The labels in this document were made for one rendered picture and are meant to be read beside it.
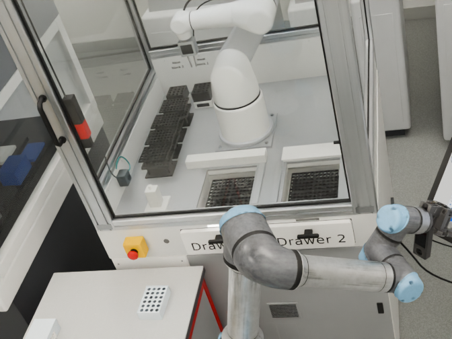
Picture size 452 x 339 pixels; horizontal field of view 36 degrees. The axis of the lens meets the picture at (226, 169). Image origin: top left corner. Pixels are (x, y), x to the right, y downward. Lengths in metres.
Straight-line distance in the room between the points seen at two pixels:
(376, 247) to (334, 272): 0.23
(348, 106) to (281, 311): 0.98
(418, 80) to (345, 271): 3.12
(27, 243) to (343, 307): 1.24
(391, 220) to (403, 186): 2.04
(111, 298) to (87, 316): 0.11
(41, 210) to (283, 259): 1.52
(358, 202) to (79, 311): 1.08
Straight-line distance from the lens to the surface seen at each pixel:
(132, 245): 2.52
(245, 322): 1.84
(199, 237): 2.45
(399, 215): 1.81
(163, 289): 2.49
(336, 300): 2.63
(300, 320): 2.74
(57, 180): 3.03
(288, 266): 1.59
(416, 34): 5.22
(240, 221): 1.66
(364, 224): 2.34
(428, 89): 4.59
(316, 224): 2.33
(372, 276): 1.72
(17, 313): 2.80
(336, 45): 1.94
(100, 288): 2.64
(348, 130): 2.09
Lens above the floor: 2.51
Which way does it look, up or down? 36 degrees down
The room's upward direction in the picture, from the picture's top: 17 degrees counter-clockwise
